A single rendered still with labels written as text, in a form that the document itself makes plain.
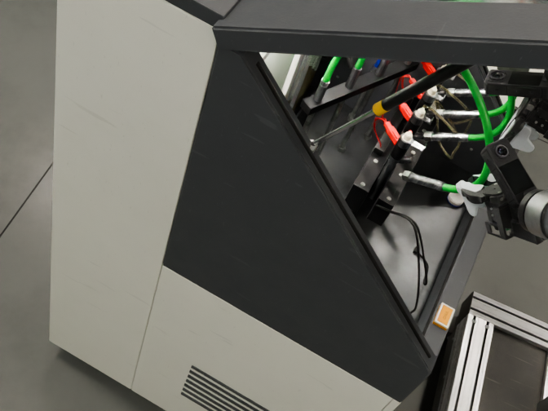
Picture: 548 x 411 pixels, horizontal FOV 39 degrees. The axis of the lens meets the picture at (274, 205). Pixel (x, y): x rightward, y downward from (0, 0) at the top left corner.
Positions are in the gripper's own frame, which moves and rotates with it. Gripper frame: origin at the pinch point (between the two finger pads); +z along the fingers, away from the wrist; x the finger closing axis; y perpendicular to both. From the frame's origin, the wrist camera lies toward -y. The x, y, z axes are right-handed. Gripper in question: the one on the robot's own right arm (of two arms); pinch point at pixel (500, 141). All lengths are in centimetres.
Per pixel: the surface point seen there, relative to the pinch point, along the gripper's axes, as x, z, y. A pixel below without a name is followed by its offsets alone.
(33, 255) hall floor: -9, 125, -98
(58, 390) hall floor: -41, 125, -66
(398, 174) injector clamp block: 5.6, 27.1, -12.6
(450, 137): 9.1, 13.2, -7.3
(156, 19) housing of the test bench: -33, -18, -58
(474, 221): 7.2, 30.1, 7.2
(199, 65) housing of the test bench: -33, -14, -49
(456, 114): 17.1, 14.0, -8.3
